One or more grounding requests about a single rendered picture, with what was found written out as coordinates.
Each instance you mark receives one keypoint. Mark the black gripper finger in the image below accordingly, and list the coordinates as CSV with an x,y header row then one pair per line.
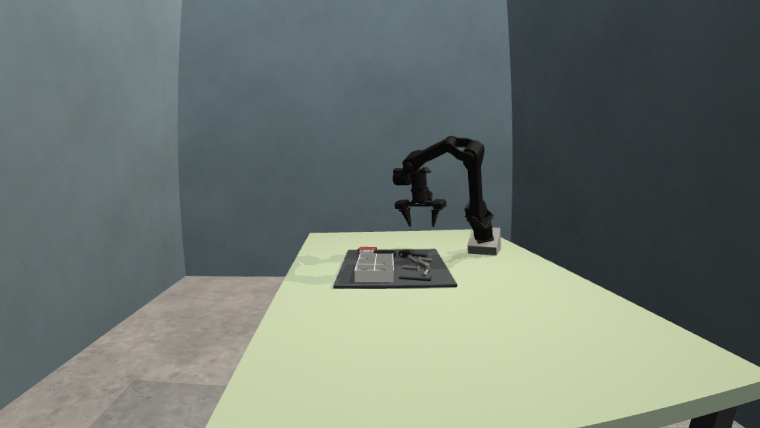
x,y
433,216
406,214

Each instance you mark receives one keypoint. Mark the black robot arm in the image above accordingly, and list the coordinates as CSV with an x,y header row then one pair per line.
x,y
472,157

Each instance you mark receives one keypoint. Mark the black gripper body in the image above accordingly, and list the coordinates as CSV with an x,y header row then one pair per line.
x,y
419,195

